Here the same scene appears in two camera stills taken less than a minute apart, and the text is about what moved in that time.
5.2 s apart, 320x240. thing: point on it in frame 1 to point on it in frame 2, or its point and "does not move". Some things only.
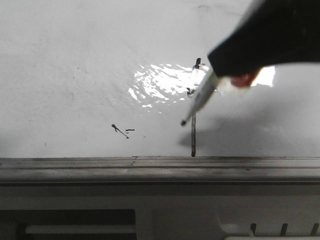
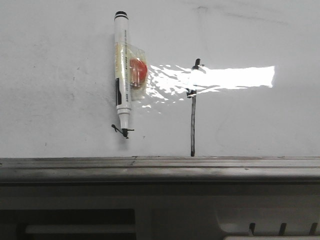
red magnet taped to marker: x=244 y=80 to x=139 y=69
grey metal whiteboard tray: x=160 y=171 does not move
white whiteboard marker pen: x=206 y=90 to x=122 y=69
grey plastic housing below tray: x=159 y=211 does not move
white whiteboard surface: x=114 y=78 does not move
